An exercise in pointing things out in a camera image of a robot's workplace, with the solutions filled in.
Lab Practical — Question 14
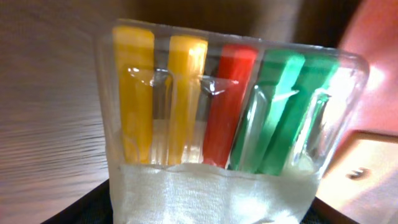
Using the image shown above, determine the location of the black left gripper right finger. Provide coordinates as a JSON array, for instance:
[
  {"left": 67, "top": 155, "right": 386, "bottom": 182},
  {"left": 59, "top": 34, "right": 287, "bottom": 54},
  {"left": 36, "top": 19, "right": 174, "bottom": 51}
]
[{"left": 300, "top": 197, "right": 358, "bottom": 224}]

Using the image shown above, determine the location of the clear screwdriver set case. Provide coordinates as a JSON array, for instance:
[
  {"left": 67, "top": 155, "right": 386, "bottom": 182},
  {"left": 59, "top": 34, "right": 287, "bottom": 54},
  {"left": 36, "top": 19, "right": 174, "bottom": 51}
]
[{"left": 95, "top": 19, "right": 369, "bottom": 223}]

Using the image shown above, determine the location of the orange scraper wooden handle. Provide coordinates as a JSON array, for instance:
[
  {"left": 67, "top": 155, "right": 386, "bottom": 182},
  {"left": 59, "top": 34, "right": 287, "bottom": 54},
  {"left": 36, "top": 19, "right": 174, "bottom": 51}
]
[{"left": 317, "top": 0, "right": 397, "bottom": 223}]

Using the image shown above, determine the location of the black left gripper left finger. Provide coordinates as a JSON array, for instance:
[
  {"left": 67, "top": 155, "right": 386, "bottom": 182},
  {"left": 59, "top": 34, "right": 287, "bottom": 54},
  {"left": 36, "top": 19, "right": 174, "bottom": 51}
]
[{"left": 42, "top": 180, "right": 113, "bottom": 224}]

